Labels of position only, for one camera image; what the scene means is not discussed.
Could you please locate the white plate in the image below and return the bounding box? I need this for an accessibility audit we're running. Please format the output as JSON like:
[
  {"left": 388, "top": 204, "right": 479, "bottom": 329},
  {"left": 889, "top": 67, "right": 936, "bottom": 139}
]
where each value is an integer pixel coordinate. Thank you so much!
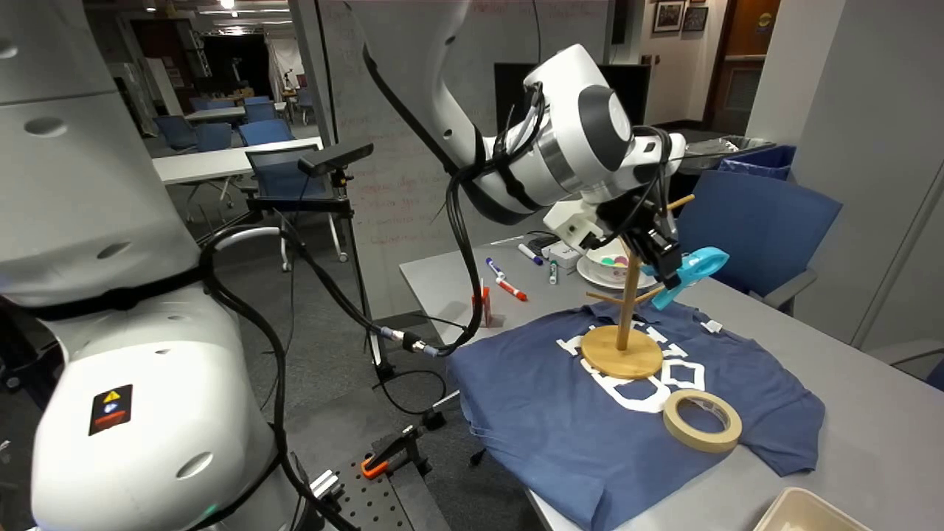
[{"left": 575, "top": 257, "right": 627, "bottom": 292}]

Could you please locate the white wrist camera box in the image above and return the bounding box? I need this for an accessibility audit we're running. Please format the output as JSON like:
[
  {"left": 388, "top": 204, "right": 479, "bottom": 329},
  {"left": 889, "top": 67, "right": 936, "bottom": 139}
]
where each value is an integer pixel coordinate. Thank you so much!
[{"left": 544, "top": 199, "right": 607, "bottom": 250}]

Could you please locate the red marker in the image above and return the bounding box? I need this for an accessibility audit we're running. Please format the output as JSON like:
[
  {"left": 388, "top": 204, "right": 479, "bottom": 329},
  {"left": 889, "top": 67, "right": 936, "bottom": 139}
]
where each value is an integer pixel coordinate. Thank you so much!
[{"left": 485, "top": 257, "right": 529, "bottom": 304}]

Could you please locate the blue office chair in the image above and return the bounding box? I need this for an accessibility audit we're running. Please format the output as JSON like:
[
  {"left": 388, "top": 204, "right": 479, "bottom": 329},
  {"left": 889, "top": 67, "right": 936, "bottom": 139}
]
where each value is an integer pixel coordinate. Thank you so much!
[{"left": 675, "top": 171, "right": 840, "bottom": 312}]

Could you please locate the white bowl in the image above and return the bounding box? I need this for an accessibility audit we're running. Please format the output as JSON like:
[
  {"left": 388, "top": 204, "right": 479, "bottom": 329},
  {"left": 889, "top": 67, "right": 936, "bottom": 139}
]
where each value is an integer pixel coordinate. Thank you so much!
[{"left": 581, "top": 248, "right": 628, "bottom": 279}]

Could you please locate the masking tape roll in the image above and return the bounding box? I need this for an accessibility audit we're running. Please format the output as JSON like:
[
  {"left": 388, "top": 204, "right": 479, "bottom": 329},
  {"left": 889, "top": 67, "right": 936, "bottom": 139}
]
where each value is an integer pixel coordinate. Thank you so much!
[{"left": 663, "top": 388, "right": 743, "bottom": 453}]

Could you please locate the beige food tray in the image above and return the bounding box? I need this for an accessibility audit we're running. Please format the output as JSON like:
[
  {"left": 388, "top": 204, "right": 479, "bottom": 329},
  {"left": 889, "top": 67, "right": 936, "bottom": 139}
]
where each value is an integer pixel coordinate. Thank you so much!
[{"left": 753, "top": 487, "right": 870, "bottom": 531}]

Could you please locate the blue plastic clip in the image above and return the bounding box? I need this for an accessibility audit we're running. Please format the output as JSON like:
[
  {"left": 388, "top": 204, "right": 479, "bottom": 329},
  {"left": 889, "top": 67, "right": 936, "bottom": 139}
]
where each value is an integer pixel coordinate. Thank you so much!
[{"left": 653, "top": 245, "right": 730, "bottom": 310}]

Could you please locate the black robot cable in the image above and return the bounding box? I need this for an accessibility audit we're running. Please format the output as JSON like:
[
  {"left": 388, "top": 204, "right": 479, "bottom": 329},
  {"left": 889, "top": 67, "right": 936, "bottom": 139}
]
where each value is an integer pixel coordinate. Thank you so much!
[{"left": 194, "top": 40, "right": 690, "bottom": 531}]

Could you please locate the orange black clamp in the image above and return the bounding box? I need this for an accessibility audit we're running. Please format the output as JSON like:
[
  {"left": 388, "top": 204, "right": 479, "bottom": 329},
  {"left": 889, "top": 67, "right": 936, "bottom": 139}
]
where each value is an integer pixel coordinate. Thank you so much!
[{"left": 358, "top": 424, "right": 430, "bottom": 481}]

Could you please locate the wooden peg stand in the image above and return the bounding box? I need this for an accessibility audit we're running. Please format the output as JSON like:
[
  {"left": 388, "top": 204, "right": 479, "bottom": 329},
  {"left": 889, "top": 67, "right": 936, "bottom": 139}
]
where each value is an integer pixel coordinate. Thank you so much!
[{"left": 579, "top": 232, "right": 663, "bottom": 379}]

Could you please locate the blue printed t-shirt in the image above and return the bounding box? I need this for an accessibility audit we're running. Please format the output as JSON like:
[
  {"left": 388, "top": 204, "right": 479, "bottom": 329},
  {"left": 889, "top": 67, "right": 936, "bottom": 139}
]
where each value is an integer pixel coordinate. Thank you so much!
[{"left": 450, "top": 304, "right": 826, "bottom": 531}]

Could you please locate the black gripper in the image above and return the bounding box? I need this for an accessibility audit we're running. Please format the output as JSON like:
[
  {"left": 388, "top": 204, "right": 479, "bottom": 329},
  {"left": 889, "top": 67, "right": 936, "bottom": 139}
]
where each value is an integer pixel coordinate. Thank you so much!
[{"left": 596, "top": 188, "right": 683, "bottom": 286}]

